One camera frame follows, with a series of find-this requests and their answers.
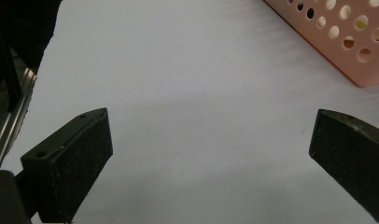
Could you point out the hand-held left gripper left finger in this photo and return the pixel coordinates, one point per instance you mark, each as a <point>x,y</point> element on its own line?
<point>72,165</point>

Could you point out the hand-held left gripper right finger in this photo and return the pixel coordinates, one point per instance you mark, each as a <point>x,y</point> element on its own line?
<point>352,155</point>

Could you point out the pink perforated plastic basket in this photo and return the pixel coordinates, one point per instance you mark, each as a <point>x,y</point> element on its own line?
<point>340,34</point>

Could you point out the dark curtain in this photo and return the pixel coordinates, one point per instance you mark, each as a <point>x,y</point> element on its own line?
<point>22,28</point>

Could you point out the metal table edge rail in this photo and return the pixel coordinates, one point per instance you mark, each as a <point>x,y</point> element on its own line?
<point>13,118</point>

